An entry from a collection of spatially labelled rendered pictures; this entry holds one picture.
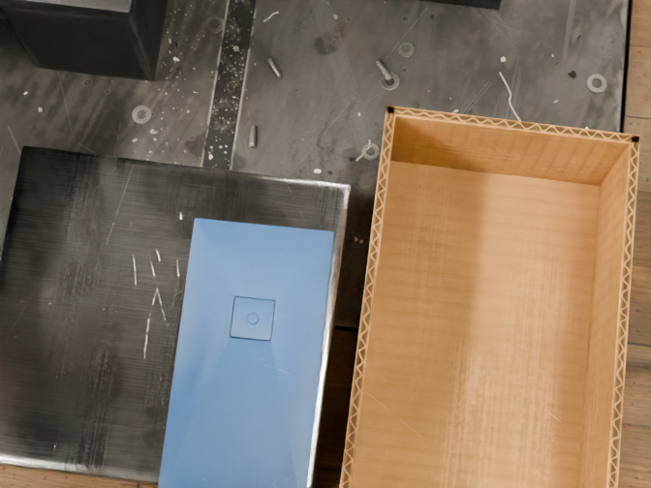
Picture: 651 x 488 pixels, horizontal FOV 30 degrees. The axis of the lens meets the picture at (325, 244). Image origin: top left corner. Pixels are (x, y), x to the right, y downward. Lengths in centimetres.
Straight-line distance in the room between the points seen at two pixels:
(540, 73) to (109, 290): 26
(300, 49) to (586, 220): 18
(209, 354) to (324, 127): 14
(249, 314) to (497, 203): 14
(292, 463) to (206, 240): 12
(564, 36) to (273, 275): 21
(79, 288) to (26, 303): 3
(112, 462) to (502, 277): 21
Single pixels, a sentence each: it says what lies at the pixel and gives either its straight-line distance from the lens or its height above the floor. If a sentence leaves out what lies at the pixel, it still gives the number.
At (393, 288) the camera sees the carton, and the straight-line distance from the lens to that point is 62.
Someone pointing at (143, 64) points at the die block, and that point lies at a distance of 64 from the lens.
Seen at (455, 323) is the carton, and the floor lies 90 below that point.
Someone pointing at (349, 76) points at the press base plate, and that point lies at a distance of 66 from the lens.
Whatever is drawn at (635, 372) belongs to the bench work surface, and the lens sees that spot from 63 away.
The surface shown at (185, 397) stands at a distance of 59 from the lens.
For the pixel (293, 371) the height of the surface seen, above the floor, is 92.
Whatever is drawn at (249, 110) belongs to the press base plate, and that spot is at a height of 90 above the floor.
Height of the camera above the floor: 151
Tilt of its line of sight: 75 degrees down
